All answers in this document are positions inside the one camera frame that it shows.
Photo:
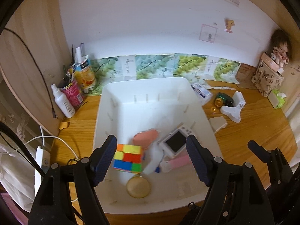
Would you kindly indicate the white power strip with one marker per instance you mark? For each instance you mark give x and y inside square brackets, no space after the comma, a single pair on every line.
[38,166]

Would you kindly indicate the beige small box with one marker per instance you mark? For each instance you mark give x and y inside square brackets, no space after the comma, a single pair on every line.
[218,124]

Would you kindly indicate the brown printed cardboard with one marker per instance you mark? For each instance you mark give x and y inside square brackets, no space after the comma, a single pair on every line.
[245,73]

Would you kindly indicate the white paper strip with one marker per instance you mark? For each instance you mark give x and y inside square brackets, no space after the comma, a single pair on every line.
[222,88]

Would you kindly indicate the green perfume bottle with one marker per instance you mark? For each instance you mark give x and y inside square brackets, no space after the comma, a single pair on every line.
[221,97]

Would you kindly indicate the gold round compact mirror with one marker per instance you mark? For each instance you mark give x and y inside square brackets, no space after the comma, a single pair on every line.
[138,187]

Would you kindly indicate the orange snack pouch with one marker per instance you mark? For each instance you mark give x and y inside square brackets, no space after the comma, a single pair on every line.
[85,73]

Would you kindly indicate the white plastic handheld gadget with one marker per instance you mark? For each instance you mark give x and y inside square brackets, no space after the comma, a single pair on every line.
[230,113]

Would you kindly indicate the white spray bottle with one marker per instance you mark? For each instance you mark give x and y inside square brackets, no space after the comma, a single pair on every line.
[62,100]

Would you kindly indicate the green tissue pack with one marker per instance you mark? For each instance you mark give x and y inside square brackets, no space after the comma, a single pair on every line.
[277,99]

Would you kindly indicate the letter print fabric bag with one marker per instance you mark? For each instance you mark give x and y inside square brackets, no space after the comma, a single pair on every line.
[267,79]

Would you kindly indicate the black power adapter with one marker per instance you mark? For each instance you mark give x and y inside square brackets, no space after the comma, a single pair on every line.
[229,102]

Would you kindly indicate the small white charger block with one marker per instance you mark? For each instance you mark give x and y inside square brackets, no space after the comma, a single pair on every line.
[280,69]

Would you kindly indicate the grape print paper panel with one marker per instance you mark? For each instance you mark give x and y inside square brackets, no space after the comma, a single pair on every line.
[222,69]
[189,62]
[105,65]
[150,64]

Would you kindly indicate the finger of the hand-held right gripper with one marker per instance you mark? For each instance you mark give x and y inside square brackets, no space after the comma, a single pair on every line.
[255,146]
[282,166]

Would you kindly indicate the clear cotton swab box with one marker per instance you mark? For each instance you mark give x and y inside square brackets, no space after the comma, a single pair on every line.
[201,92]

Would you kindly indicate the pink square note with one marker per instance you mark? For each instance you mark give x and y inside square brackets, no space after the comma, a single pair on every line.
[208,33]

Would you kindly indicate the yellow small object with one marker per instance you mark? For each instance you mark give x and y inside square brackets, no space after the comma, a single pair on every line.
[63,125]

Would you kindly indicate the black pen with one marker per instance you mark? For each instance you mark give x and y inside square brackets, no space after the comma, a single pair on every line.
[72,54]

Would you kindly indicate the brown-haired rag doll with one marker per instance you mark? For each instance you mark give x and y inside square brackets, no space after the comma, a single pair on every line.
[281,49]

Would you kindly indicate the white compact camera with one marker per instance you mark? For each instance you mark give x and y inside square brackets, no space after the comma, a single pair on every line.
[174,143]

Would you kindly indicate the colourful puzzle cube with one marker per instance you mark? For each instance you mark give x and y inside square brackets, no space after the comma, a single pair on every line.
[127,158]

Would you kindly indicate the pink teardrop pouch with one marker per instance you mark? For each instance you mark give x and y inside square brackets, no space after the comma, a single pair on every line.
[146,137]

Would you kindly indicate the pink folding comb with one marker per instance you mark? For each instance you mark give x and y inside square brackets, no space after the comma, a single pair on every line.
[177,163]

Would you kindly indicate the bear wall sticker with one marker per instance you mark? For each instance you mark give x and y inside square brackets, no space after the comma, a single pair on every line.
[229,25]

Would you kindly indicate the wooden desk hutch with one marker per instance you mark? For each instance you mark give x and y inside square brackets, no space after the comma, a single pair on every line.
[30,28]

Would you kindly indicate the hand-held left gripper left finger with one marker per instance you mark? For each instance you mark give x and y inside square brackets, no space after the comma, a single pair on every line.
[105,161]

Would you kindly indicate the pink can pen holder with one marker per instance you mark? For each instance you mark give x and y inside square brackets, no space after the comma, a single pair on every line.
[72,93]

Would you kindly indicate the white lace curtain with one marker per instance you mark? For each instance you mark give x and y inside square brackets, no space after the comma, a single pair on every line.
[14,150]

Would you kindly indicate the white tube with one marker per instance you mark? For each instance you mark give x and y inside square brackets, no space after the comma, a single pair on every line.
[78,54]

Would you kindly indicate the white plastic storage bin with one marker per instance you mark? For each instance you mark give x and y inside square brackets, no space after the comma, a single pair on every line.
[154,112]

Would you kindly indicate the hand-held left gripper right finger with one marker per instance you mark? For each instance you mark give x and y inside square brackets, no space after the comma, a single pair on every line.
[196,161]

